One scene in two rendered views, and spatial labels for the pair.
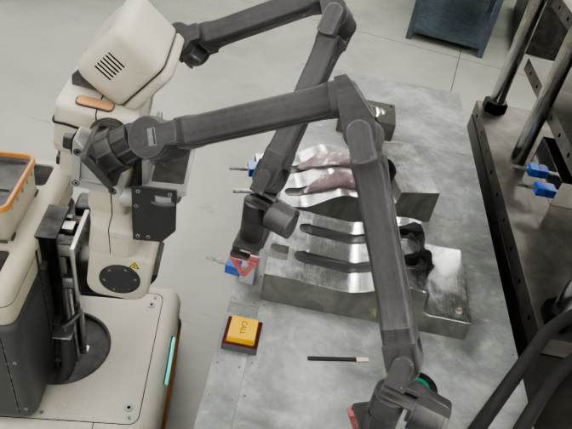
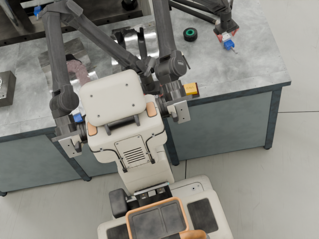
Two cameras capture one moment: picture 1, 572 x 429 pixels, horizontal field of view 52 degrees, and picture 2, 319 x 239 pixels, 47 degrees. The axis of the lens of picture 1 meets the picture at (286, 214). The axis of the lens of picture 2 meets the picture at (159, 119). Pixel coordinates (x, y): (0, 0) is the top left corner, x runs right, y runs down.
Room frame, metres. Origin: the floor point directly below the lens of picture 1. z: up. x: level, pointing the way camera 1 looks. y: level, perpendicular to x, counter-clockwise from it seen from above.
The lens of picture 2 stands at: (0.89, 1.20, 2.30)
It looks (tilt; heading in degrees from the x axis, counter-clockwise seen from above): 55 degrees down; 277
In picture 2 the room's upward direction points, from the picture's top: 17 degrees counter-clockwise
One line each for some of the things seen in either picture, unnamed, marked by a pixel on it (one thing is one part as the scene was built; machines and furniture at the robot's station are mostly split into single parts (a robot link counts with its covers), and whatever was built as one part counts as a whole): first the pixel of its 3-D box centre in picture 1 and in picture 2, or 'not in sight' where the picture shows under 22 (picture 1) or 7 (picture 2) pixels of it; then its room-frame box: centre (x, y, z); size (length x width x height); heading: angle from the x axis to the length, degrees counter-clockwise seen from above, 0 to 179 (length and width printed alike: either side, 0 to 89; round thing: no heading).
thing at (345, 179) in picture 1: (345, 169); (71, 76); (1.44, -0.15, 0.90); 0.26 x 0.18 x 0.08; 106
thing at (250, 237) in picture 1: (252, 229); (148, 84); (1.03, 0.07, 0.96); 0.10 x 0.07 x 0.07; 173
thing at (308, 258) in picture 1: (367, 244); (132, 51); (1.10, -0.21, 0.92); 0.35 x 0.16 x 0.09; 89
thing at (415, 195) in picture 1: (342, 180); (73, 81); (1.45, -0.15, 0.86); 0.50 x 0.26 x 0.11; 106
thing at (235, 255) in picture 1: (246, 258); (156, 92); (1.01, 0.07, 0.89); 0.07 x 0.07 x 0.09; 83
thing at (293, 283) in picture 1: (368, 263); (135, 55); (1.09, -0.23, 0.87); 0.50 x 0.26 x 0.14; 89
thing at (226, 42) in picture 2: not in sight; (229, 45); (0.58, -0.18, 0.83); 0.13 x 0.05 x 0.05; 108
